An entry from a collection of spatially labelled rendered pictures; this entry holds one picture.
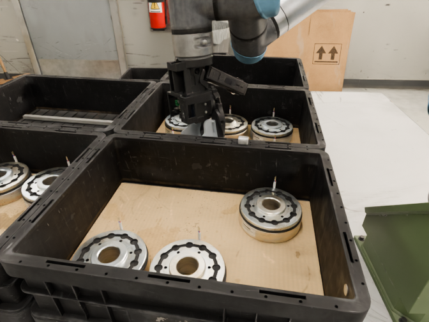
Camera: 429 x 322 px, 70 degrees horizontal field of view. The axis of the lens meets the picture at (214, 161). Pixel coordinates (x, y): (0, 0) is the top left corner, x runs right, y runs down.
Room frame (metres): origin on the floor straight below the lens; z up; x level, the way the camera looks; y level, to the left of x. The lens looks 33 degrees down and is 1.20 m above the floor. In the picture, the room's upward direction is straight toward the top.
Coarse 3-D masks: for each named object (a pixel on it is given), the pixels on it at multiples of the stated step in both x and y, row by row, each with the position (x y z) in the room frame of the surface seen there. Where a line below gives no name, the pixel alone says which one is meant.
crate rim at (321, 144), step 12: (156, 84) 0.78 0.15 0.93; (168, 84) 0.79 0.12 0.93; (144, 96) 0.70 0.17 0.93; (312, 108) 0.63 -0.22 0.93; (312, 120) 0.57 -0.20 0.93; (120, 132) 0.51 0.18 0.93; (132, 132) 0.51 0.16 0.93; (144, 132) 0.52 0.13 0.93; (156, 132) 0.51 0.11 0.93; (264, 144) 0.47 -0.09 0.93; (276, 144) 0.47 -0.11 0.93; (288, 144) 0.47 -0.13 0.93; (300, 144) 0.47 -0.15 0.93; (312, 144) 0.47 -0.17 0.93; (324, 144) 0.47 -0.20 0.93
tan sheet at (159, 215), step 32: (128, 192) 0.46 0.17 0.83; (160, 192) 0.46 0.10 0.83; (192, 192) 0.46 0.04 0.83; (96, 224) 0.37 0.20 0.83; (128, 224) 0.37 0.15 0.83; (160, 224) 0.37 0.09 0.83; (192, 224) 0.37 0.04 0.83; (224, 224) 0.37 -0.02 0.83; (224, 256) 0.31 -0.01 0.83; (256, 256) 0.31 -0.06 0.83; (288, 256) 0.31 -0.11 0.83; (288, 288) 0.25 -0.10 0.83; (320, 288) 0.25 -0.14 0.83
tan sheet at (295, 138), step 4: (164, 120) 0.77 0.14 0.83; (164, 124) 0.75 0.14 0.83; (160, 128) 0.72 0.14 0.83; (164, 128) 0.72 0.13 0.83; (248, 128) 0.72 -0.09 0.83; (296, 128) 0.72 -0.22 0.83; (160, 132) 0.70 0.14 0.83; (164, 132) 0.70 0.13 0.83; (248, 132) 0.70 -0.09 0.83; (296, 132) 0.70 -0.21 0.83; (248, 136) 0.68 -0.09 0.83; (292, 136) 0.68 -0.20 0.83; (296, 136) 0.68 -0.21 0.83; (292, 140) 0.66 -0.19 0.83; (296, 140) 0.66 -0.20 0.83
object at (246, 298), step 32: (320, 160) 0.42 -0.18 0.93; (64, 192) 0.34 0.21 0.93; (32, 224) 0.27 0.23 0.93; (0, 256) 0.22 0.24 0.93; (32, 256) 0.22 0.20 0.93; (352, 256) 0.22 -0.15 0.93; (96, 288) 0.20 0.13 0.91; (128, 288) 0.19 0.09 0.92; (160, 288) 0.19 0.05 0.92; (192, 288) 0.19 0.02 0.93; (224, 288) 0.19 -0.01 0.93; (256, 288) 0.19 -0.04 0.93; (352, 288) 0.19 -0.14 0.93; (320, 320) 0.16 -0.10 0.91; (352, 320) 0.16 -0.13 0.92
